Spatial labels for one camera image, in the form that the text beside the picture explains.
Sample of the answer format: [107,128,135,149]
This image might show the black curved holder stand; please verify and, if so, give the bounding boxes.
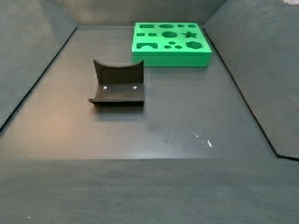
[89,60,146,105]

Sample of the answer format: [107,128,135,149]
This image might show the green shape sorter block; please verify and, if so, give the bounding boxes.
[133,22,211,67]

